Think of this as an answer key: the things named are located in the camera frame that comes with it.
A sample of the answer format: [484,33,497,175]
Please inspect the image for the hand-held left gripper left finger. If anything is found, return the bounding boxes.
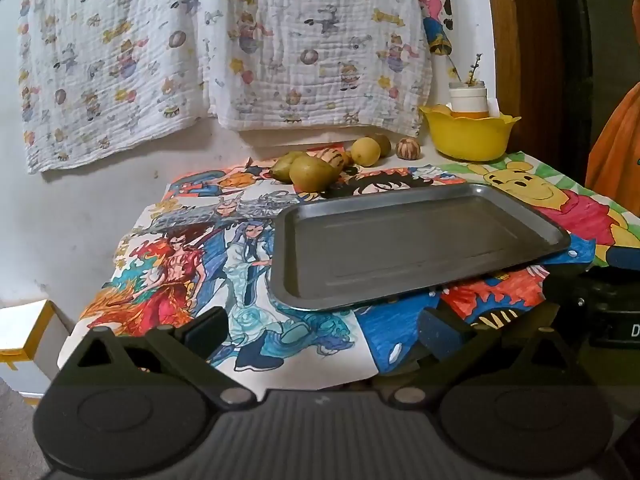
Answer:
[59,306,258,409]

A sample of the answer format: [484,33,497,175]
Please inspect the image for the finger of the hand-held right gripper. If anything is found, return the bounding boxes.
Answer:
[606,247,640,271]

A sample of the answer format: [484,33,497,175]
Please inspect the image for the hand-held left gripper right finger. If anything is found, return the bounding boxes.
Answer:
[385,308,588,408]

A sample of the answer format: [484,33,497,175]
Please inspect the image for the grey metal tray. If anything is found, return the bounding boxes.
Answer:
[268,183,572,311]

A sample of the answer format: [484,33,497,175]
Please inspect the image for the green brown pear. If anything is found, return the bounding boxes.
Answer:
[270,151,306,183]
[289,155,342,192]

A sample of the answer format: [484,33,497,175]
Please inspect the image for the yellow lemon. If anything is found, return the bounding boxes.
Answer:
[350,137,382,167]

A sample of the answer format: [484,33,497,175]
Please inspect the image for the large striped pepino melon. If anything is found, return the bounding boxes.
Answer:
[312,146,354,169]

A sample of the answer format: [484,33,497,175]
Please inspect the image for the blue and red drawing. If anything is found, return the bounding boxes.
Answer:
[350,265,548,376]

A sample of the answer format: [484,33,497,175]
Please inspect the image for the orange clothing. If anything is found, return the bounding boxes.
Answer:
[584,80,640,211]

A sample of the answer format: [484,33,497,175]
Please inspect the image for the cartoon kids drawing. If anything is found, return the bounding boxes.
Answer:
[167,144,351,202]

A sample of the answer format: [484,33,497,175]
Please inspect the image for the white box with yellow tape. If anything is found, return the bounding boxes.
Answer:
[0,300,74,402]

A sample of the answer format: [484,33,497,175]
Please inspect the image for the yellow plastic bowl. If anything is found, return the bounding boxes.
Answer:
[419,104,521,161]

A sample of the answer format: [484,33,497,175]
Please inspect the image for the dark panel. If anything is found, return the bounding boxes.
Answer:
[547,0,640,181]

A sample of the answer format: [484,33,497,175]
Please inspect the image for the dry twig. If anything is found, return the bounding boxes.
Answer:
[446,52,484,86]

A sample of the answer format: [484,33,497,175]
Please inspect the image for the white printed blanket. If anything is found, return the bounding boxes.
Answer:
[16,0,434,175]

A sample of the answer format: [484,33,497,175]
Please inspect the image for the wooden door frame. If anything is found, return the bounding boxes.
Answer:
[482,0,558,157]

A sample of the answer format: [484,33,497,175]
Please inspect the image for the pink cartoon wall poster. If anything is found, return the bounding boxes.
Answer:
[417,0,457,57]

